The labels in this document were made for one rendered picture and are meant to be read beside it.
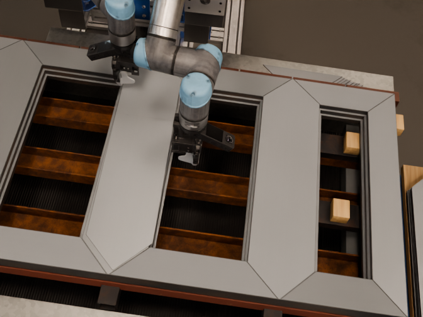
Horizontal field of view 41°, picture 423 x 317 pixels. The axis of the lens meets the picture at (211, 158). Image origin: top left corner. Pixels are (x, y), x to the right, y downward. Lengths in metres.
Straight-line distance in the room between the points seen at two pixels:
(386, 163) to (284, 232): 0.40
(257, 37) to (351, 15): 0.59
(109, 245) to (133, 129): 0.38
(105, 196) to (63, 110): 0.50
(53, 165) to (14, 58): 0.36
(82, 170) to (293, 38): 1.72
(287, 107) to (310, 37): 1.49
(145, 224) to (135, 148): 0.25
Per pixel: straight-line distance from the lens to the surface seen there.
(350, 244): 1.85
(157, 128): 1.73
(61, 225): 1.80
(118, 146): 1.70
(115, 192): 1.62
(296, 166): 1.70
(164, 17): 1.46
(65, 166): 1.90
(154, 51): 1.46
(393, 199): 1.74
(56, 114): 2.02
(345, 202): 1.74
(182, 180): 1.85
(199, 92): 1.36
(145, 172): 1.65
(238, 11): 3.00
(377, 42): 3.37
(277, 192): 1.65
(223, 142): 1.53
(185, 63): 1.45
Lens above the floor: 2.29
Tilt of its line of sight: 58 degrees down
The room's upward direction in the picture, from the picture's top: 8 degrees clockwise
